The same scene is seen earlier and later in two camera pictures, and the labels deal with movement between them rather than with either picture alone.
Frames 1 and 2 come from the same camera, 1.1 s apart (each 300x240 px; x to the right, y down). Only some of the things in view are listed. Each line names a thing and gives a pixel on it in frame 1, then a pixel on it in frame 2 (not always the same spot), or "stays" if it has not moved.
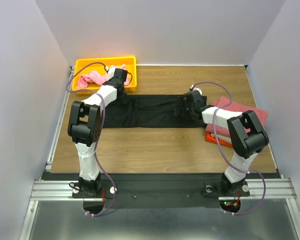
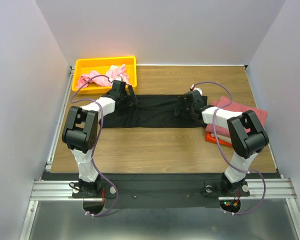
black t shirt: x=151 y=111 stays
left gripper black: x=109 y=81 to x=133 y=99
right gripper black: x=184 y=106 stays
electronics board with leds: x=232 y=205 stays
